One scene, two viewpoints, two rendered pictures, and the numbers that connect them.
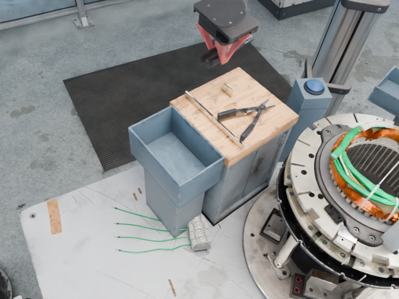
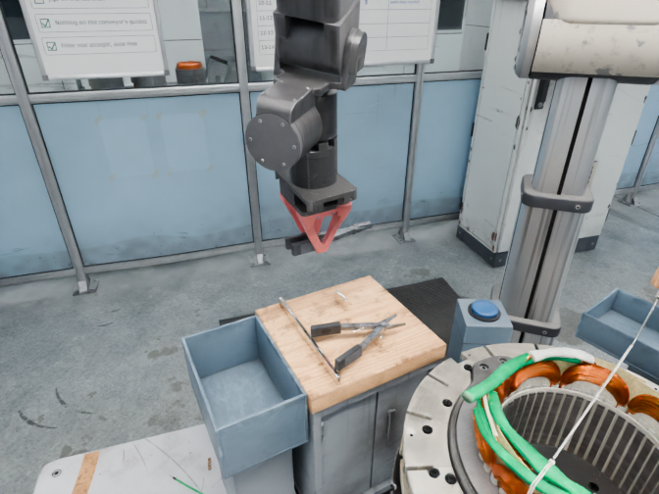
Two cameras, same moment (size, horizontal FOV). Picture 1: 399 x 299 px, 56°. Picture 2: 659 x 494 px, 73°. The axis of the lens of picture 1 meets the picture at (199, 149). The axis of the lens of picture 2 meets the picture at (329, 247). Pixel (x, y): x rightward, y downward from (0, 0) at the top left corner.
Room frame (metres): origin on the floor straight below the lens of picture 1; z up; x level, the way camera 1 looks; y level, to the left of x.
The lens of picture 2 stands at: (0.08, -0.18, 1.47)
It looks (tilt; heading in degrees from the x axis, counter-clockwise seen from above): 30 degrees down; 17
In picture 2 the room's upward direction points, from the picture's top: straight up
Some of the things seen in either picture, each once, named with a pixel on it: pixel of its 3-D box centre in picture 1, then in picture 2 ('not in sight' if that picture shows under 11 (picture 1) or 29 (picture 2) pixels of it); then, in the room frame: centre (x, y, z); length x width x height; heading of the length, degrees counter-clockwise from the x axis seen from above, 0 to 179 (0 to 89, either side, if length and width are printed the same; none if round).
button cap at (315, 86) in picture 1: (314, 85); (484, 308); (0.69, -0.25, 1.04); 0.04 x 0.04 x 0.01
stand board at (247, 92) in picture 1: (233, 112); (345, 332); (0.55, -0.06, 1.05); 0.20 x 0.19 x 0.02; 135
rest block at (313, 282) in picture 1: (320, 286); not in sight; (0.28, -0.29, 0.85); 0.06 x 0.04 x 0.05; 78
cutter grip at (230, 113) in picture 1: (227, 114); (326, 329); (0.52, -0.05, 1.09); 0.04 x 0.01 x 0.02; 120
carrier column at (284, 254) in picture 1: (290, 246); not in sight; (0.34, -0.21, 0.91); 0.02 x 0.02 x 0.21
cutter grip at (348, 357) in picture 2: (247, 132); (348, 357); (0.47, -0.09, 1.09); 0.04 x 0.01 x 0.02; 150
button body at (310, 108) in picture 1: (298, 123); (471, 370); (0.69, -0.25, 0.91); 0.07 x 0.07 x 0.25; 14
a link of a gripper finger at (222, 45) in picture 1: (222, 39); (316, 216); (0.57, -0.02, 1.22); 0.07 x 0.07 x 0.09; 44
